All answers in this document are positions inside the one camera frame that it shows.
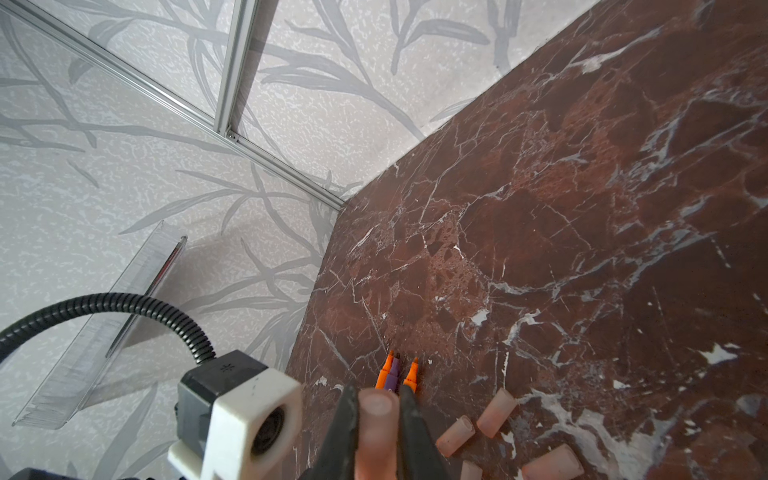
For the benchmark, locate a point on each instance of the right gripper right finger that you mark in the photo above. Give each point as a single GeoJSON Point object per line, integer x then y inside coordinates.
{"type": "Point", "coordinates": [418, 456]}

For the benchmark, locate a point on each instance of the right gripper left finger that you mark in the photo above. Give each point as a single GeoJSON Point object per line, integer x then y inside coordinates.
{"type": "Point", "coordinates": [336, 459]}

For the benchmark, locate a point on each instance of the pink pen cap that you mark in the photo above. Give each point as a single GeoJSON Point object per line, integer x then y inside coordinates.
{"type": "Point", "coordinates": [470, 471]}
{"type": "Point", "coordinates": [560, 463]}
{"type": "Point", "coordinates": [376, 456]}
{"type": "Point", "coordinates": [455, 436]}
{"type": "Point", "coordinates": [496, 413]}

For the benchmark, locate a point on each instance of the orange pen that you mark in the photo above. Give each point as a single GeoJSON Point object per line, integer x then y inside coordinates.
{"type": "Point", "coordinates": [384, 371]}
{"type": "Point", "coordinates": [411, 379]}

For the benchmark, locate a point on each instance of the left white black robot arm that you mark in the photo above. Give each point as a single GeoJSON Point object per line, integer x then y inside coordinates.
{"type": "Point", "coordinates": [183, 326]}

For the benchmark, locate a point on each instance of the purple marker pen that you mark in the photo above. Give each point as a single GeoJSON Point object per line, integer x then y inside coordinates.
{"type": "Point", "coordinates": [392, 377]}

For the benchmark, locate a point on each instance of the clear plastic wall tray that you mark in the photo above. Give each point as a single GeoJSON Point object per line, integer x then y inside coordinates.
{"type": "Point", "coordinates": [86, 361]}

